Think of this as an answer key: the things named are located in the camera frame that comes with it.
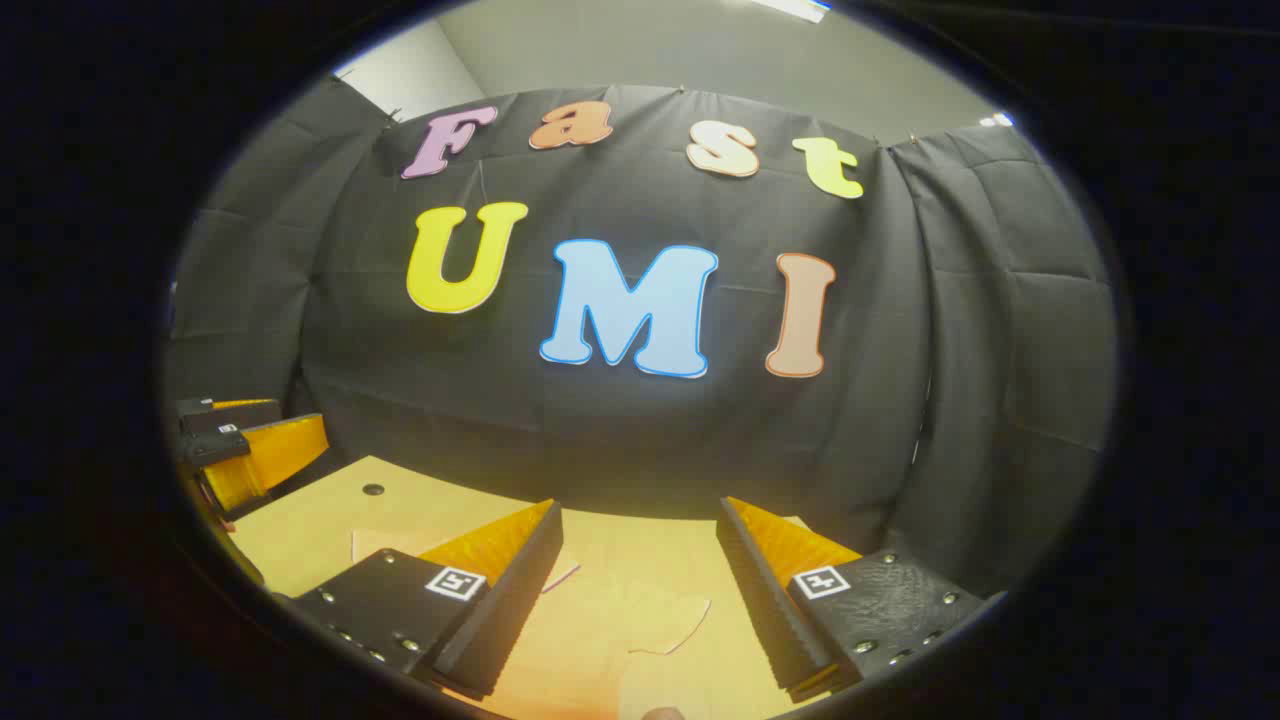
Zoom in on black backdrop cloth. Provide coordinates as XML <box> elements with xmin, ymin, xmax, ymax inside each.
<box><xmin>160</xmin><ymin>75</ymin><xmax>1119</xmax><ymax>599</ymax></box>

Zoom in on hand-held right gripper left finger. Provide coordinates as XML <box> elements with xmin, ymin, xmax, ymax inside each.
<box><xmin>288</xmin><ymin>498</ymin><xmax>565</xmax><ymax>701</ymax></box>

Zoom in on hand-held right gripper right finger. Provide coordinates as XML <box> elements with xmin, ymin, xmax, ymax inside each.
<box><xmin>715</xmin><ymin>496</ymin><xmax>993</xmax><ymax>703</ymax></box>

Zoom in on orange T-shirt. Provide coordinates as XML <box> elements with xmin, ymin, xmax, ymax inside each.
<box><xmin>352</xmin><ymin>515</ymin><xmax>811</xmax><ymax>720</ymax></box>

